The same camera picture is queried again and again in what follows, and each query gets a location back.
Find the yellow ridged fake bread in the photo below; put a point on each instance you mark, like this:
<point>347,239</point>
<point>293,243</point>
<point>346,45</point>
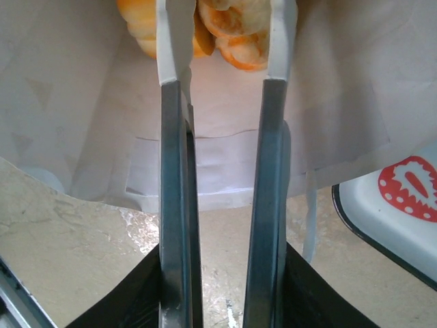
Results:
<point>140,20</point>

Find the small orange knotted bun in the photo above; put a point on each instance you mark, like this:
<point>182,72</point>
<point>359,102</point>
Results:
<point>235,24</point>

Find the paper bag with cartoon print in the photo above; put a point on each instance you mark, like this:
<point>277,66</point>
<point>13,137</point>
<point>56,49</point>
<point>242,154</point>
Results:
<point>225,160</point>

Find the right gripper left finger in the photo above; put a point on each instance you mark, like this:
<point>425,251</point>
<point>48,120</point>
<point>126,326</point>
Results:
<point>177,205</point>

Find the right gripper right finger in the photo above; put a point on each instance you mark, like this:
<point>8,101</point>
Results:
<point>268,205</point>

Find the white strawberry print tray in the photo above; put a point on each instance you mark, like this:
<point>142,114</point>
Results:
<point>368,212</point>

